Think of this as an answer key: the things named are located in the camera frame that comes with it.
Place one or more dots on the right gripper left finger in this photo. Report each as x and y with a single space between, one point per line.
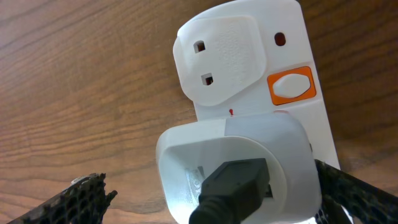
85 201

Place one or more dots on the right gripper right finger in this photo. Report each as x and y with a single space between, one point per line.
344 195

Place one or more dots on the white power strip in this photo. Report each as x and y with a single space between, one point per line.
290 82

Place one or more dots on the white USB charger adapter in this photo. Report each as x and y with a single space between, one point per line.
242 169

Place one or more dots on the white safety plug cover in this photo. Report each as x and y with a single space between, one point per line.
218 57

